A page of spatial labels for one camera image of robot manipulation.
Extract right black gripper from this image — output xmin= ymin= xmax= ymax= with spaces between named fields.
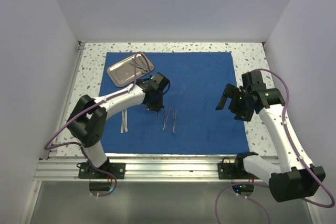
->
xmin=216 ymin=83 xmax=254 ymax=122

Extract steel scalpel handle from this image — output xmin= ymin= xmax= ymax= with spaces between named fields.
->
xmin=123 ymin=109 xmax=128 ymax=132
xmin=121 ymin=110 xmax=125 ymax=133

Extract steel instrument tray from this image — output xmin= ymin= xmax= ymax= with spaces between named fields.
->
xmin=106 ymin=52 xmax=154 ymax=88

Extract blue surgical cloth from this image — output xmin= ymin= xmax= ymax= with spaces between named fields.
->
xmin=101 ymin=52 xmax=249 ymax=155

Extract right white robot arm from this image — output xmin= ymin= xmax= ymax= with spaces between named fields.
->
xmin=216 ymin=70 xmax=325 ymax=202

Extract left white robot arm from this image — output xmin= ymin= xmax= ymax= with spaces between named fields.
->
xmin=66 ymin=72 xmax=170 ymax=178

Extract steel surgical scissors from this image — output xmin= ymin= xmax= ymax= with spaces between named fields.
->
xmin=132 ymin=58 xmax=149 ymax=73

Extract aluminium front rail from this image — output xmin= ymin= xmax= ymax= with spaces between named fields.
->
xmin=33 ymin=157 xmax=311 ymax=183

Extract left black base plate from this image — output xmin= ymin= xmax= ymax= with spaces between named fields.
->
xmin=76 ymin=162 xmax=126 ymax=179

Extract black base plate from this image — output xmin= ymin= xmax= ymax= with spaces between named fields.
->
xmin=217 ymin=157 xmax=258 ymax=180
xmin=76 ymin=162 xmax=126 ymax=179

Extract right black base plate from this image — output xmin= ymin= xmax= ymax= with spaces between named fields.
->
xmin=217 ymin=157 xmax=258 ymax=180

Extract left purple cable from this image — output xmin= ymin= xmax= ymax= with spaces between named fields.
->
xmin=43 ymin=51 xmax=155 ymax=196

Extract purple cable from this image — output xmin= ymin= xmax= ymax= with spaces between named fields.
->
xmin=43 ymin=51 xmax=155 ymax=196
xmin=214 ymin=68 xmax=335 ymax=224

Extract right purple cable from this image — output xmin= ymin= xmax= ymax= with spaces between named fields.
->
xmin=214 ymin=68 xmax=335 ymax=224

